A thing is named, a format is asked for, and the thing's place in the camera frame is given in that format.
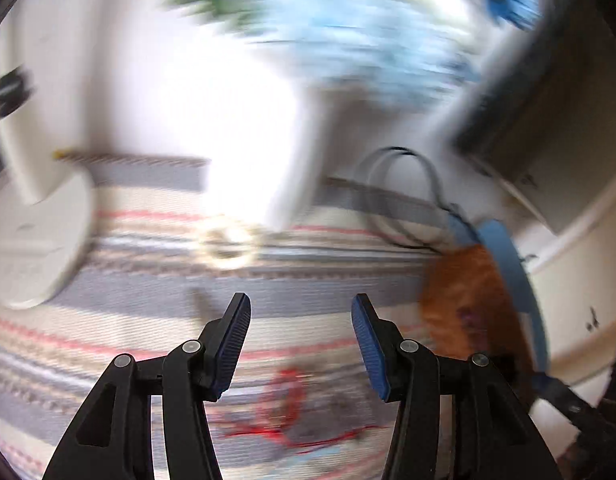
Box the striped woven mat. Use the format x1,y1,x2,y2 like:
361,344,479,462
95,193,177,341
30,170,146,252
0,150,539,480

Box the white round stand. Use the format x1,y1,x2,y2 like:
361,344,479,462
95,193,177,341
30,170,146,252
0,20,96,311

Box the blue artificial flowers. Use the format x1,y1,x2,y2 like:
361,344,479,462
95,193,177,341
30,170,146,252
168,0,539,111

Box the white vase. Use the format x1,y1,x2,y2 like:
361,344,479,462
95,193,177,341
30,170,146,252
208,60,339,231

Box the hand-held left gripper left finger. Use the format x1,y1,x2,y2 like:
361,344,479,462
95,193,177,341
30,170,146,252
42,292,252,480

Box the brown wicker basket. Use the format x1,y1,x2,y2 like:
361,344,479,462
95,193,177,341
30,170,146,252
419,242,536,401

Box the red string bracelet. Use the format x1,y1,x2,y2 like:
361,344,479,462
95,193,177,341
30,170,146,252
223,367,384,453

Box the black television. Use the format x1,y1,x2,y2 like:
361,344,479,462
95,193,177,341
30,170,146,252
453,0,616,236

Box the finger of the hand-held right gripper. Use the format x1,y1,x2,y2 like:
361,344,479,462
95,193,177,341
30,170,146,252
530,374,606,436

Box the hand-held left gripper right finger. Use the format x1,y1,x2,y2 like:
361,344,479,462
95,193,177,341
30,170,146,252
351,294,564,480

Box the small dark round object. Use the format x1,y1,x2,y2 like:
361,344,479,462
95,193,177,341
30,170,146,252
0,67,34,121

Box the black cable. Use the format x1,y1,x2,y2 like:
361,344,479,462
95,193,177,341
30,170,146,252
358,146,469,251

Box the white coil hair tie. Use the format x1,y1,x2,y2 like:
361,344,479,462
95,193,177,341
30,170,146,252
195,217,259,268

